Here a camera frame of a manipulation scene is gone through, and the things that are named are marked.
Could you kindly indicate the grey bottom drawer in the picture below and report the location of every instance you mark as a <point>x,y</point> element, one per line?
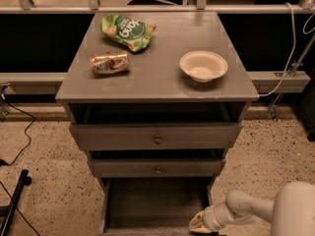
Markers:
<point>153,206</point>

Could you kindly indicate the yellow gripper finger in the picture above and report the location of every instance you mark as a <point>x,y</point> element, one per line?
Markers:
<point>196,225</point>

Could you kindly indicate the black stand leg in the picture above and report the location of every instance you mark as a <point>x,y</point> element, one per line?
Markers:
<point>7,212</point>

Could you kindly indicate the grey top drawer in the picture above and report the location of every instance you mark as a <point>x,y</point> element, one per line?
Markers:
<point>141,137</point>

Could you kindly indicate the grey middle drawer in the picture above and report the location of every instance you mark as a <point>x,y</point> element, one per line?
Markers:
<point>149,168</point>

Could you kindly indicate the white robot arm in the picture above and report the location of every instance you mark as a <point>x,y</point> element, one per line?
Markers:
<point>291,213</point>

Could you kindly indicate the metal railing frame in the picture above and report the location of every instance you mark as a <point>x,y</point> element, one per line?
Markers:
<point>102,6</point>

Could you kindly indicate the crushed brown snack packet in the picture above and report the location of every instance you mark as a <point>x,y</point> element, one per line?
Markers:
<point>110,62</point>

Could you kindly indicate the grey wooden drawer cabinet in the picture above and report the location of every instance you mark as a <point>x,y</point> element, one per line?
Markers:
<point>155,91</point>

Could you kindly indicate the grey drawer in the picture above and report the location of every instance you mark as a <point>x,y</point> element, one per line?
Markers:
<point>141,137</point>
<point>153,206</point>
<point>149,168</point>

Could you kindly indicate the white paper bowl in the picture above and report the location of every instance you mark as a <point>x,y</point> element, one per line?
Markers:
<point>203,66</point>

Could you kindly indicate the green chip bag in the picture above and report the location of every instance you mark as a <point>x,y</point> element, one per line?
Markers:
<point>136,35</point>

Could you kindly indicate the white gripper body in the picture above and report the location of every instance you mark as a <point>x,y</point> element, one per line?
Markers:
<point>213,217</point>

